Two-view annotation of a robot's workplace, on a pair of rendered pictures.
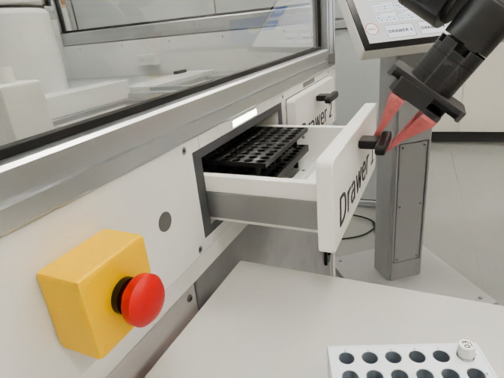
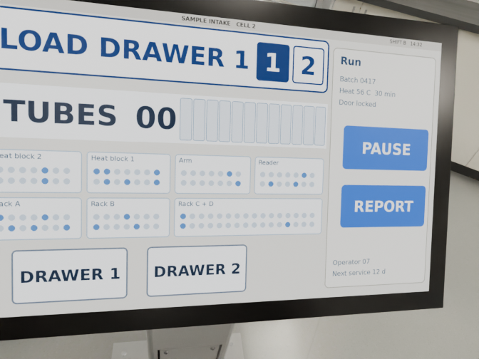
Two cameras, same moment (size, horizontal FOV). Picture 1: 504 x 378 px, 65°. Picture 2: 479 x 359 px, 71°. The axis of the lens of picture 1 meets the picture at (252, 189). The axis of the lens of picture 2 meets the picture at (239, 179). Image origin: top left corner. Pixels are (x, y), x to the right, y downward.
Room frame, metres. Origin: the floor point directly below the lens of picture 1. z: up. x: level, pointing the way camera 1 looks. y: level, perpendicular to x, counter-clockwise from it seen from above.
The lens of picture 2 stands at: (1.10, -0.60, 1.28)
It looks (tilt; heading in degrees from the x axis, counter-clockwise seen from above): 42 degrees down; 356
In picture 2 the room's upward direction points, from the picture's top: 12 degrees clockwise
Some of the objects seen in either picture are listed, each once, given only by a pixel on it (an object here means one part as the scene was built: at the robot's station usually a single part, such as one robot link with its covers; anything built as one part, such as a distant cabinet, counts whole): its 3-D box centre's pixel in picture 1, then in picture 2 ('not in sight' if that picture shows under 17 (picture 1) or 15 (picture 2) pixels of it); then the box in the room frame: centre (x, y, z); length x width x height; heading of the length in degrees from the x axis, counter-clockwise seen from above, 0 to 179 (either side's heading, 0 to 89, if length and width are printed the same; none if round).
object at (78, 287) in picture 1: (106, 289); not in sight; (0.27, 0.12, 0.88); 0.07 x 0.05 x 0.07; 153
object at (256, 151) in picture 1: (223, 160); not in sight; (0.59, 0.04, 0.87); 0.22 x 0.18 x 0.06; 63
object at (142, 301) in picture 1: (138, 298); not in sight; (0.25, 0.10, 0.88); 0.04 x 0.03 x 0.04; 153
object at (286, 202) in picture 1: (219, 163); not in sight; (0.60, 0.05, 0.86); 0.40 x 0.26 x 0.06; 63
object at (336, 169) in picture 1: (352, 164); not in sight; (0.50, -0.14, 0.87); 0.29 x 0.02 x 0.11; 153
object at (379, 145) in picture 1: (373, 142); not in sight; (0.49, -0.16, 0.91); 0.07 x 0.04 x 0.01; 153
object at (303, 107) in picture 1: (313, 112); not in sight; (0.85, -0.15, 0.87); 0.29 x 0.02 x 0.11; 153
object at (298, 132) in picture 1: (283, 145); not in sight; (0.55, -0.05, 0.90); 0.18 x 0.02 x 0.01; 153
